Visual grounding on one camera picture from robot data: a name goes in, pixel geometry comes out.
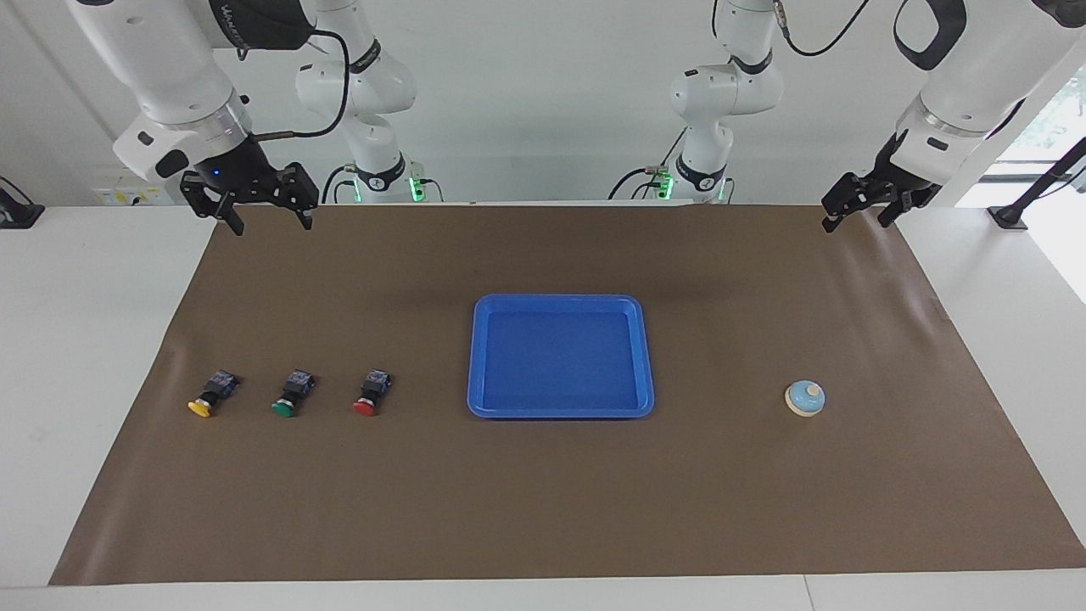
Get green push button switch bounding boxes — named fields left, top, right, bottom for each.
left=271, top=369, right=317, bottom=418

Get yellow push button switch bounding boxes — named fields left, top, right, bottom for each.
left=188, top=370, right=240, bottom=418

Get red push button switch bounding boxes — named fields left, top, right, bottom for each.
left=352, top=369, right=393, bottom=418

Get blue plastic tray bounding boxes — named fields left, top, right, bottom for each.
left=466, top=294, right=656, bottom=420

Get bright window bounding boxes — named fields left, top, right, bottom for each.
left=988, top=64, right=1086, bottom=183

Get round blue cream knob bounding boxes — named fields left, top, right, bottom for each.
left=784, top=379, right=826, bottom=418

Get black table clamp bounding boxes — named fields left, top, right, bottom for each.
left=0, top=177, right=45, bottom=230

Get brown table mat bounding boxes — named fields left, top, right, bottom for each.
left=48, top=203, right=1086, bottom=586

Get black right base cable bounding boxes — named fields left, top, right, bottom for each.
left=321, top=164, right=361, bottom=205

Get black base cable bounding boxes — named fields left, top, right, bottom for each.
left=607, top=126, right=690, bottom=201
left=321, top=164, right=361, bottom=205

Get white wall socket box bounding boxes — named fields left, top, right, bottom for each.
left=92, top=165, right=184, bottom=207

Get black camera stand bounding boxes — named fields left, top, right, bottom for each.
left=987, top=136, right=1086, bottom=230

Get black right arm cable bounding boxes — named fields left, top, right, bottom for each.
left=238, top=30, right=351, bottom=141

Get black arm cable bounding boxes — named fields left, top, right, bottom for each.
left=774, top=0, right=872, bottom=59
left=238, top=30, right=351, bottom=141

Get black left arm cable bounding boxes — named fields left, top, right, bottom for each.
left=774, top=0, right=872, bottom=59

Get black left base cable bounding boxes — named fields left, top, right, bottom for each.
left=607, top=126, right=690, bottom=201

